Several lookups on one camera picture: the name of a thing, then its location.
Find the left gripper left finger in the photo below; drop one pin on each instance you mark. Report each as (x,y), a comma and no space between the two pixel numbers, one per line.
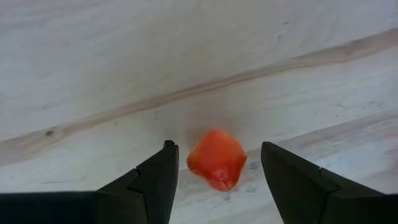
(158,174)

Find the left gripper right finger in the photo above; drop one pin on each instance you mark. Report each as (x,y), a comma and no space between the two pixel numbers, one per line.
(295,180)

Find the small round orange fruit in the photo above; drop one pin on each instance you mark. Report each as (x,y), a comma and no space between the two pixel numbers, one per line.
(217,158)

